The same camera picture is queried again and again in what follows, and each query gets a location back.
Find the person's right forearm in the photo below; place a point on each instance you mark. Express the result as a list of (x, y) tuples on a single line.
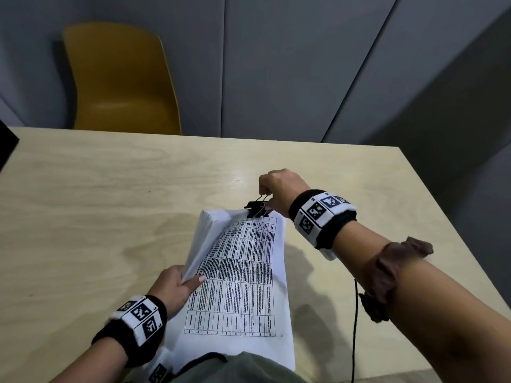
[(439, 307)]

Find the person's left hand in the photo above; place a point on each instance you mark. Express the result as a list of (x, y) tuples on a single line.
[(171, 291)]

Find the yellow plastic chair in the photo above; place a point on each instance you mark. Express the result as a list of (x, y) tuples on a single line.
[(119, 83)]

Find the person's right hand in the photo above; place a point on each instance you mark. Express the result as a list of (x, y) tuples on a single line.
[(285, 189)]

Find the black left wristband with markers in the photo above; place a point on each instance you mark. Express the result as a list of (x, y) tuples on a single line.
[(135, 327)]

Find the white paper sheet with table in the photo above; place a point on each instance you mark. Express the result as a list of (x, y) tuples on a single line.
[(239, 283)]

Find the person's left forearm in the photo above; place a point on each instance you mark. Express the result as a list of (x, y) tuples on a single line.
[(92, 362)]

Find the black computer tower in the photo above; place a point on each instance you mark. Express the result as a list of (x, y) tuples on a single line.
[(7, 145)]

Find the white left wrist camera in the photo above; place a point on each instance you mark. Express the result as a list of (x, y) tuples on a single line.
[(159, 372)]

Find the black binder clip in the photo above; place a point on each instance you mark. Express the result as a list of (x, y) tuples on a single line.
[(257, 210)]

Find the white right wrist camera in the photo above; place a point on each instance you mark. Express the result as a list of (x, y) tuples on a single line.
[(329, 254)]

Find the person's grey clothing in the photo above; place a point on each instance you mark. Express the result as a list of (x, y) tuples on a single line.
[(239, 370)]

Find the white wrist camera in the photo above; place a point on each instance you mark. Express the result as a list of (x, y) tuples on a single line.
[(329, 254), (159, 372)]

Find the brown scrunchie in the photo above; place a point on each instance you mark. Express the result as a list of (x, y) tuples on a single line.
[(383, 275)]

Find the stack of printed paper sheets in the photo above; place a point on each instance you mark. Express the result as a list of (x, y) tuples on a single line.
[(199, 235)]

